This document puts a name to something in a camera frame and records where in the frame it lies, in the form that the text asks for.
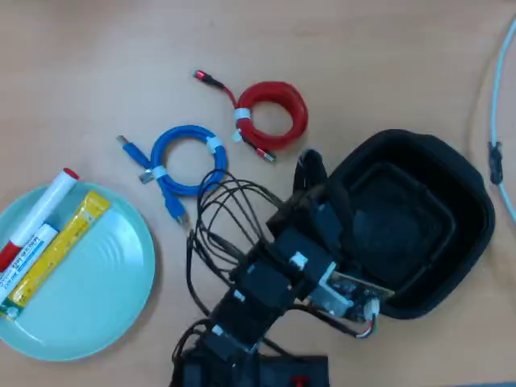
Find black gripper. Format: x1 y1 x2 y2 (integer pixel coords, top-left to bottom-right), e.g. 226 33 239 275
267 180 344 284

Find red charging cable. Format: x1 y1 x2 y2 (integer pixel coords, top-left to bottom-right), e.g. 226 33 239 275
193 69 310 164

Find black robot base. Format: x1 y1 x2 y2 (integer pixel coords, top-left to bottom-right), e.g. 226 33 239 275
171 349 331 387

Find black square plastic bowl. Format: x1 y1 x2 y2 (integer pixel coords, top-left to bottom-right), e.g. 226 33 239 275
322 128 497 320

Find light green round plate bowl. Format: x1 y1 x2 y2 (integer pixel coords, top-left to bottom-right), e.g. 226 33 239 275
0 183 156 362

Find yellow stick packet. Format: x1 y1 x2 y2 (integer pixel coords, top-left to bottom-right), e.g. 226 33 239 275
0 191 111 323

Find white marker with red cap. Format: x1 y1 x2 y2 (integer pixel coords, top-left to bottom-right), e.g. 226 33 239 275
0 168 81 272

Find white tube with blue label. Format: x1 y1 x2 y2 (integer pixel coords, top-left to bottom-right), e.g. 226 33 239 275
0 223 61 304

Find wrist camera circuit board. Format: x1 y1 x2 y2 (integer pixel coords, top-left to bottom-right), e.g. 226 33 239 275
309 261 395 324

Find blue coiled USB cable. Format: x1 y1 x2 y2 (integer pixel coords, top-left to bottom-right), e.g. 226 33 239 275
115 124 230 226

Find thin black robot wires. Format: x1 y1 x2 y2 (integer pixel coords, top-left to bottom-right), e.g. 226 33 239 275
172 168 284 364

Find light grey cable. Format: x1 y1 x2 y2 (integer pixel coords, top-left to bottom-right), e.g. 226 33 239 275
488 15 516 226

